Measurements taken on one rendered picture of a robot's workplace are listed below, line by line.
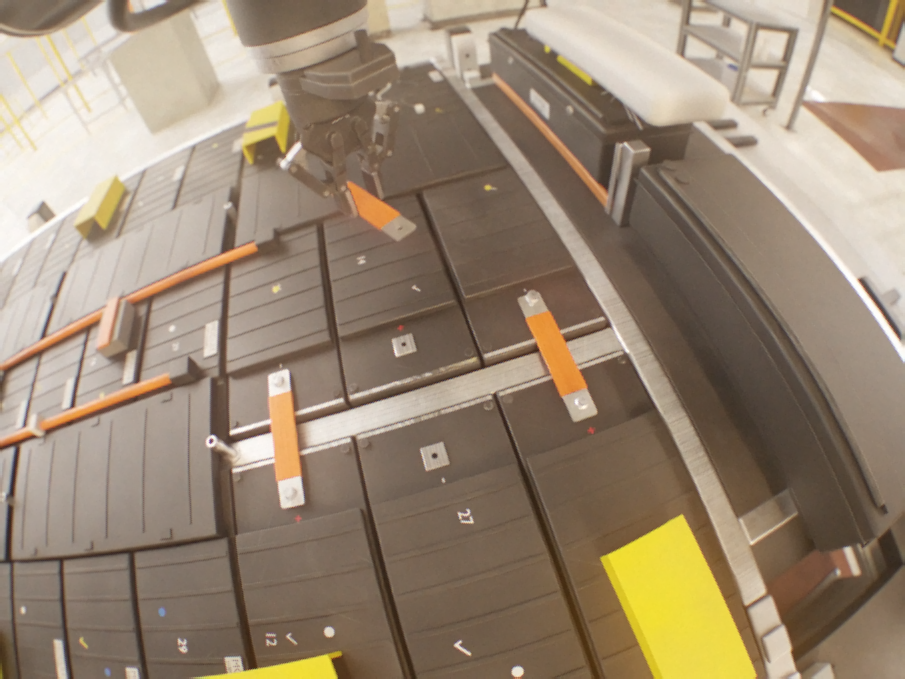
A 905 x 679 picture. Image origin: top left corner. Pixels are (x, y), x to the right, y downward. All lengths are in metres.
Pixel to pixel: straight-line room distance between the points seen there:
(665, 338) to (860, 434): 0.23
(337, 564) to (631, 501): 0.26
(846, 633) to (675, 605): 0.37
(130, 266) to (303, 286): 0.37
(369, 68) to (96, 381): 0.56
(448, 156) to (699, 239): 0.39
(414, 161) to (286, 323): 0.31
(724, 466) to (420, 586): 0.30
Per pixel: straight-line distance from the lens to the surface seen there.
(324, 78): 0.33
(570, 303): 0.49
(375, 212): 0.47
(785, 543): 0.74
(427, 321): 0.48
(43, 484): 0.71
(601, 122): 0.58
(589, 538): 0.38
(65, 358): 0.81
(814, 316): 0.44
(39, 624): 0.70
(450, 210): 0.58
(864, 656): 0.71
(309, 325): 0.51
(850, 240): 1.11
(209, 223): 0.75
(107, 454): 0.60
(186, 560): 0.49
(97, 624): 0.59
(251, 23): 0.36
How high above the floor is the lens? 1.38
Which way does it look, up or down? 57 degrees down
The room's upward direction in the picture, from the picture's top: 13 degrees counter-clockwise
